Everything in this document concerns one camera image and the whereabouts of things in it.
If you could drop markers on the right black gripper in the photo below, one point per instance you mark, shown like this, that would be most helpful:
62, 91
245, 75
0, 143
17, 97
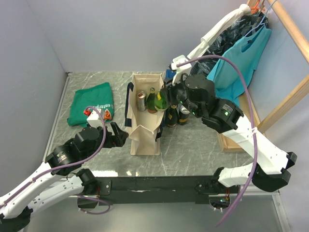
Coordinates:
172, 88

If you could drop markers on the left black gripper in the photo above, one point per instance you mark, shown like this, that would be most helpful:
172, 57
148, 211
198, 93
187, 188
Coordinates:
118, 139

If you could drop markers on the green glass bottle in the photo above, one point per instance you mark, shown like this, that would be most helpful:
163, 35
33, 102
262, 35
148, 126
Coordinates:
151, 100
161, 100
172, 116

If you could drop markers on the silver top can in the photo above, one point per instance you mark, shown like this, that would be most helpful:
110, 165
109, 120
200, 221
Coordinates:
183, 115

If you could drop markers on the red top drink can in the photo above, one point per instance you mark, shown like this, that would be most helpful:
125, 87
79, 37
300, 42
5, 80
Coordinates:
141, 101

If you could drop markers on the beige canvas tote bag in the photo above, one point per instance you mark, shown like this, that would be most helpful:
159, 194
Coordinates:
144, 129

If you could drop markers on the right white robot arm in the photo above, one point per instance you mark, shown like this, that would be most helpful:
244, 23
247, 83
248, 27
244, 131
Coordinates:
269, 172

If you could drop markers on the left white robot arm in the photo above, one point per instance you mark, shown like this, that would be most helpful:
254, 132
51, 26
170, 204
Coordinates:
58, 177

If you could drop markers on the blue folded cloth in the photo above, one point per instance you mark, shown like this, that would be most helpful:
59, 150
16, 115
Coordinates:
170, 74

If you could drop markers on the green folded t-shirt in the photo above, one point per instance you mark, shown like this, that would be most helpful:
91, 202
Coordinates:
99, 97

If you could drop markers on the turquoise hanging t-shirt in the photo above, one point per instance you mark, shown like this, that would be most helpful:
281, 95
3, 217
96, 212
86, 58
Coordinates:
245, 54

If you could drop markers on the wooden clothes rack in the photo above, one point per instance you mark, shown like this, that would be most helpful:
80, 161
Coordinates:
280, 85

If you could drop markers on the dark patterned hanging garment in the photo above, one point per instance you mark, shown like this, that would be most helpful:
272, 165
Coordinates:
247, 25

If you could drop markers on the white hanging garment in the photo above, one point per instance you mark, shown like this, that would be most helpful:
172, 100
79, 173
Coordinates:
228, 20

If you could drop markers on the orange clothes hanger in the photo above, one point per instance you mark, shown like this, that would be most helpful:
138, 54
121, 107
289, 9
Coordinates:
256, 5

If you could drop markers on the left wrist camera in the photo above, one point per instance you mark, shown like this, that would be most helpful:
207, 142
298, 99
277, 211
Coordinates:
93, 119

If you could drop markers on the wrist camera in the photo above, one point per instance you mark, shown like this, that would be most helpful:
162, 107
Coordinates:
179, 68
93, 119

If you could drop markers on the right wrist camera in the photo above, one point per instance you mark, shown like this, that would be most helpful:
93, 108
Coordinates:
179, 68

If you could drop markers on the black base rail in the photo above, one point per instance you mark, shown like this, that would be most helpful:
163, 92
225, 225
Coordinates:
159, 189

